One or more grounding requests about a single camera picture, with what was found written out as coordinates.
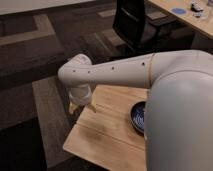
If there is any small grey object on desk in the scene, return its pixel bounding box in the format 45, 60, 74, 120
193, 12, 202, 18

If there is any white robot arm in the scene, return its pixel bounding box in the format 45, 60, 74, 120
58, 50, 213, 171

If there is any dark blue patterned bowl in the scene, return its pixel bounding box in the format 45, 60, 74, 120
130, 101, 146, 135

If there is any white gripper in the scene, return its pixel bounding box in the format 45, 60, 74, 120
69, 85, 96, 115

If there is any black office chair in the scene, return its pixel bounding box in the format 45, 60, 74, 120
113, 0, 176, 54

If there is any light wooden desk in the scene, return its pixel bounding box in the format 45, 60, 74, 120
148, 0, 213, 39

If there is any blue round disc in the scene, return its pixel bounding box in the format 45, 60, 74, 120
172, 8, 186, 14

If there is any small white black object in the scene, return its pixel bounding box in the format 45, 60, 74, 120
190, 1, 203, 12

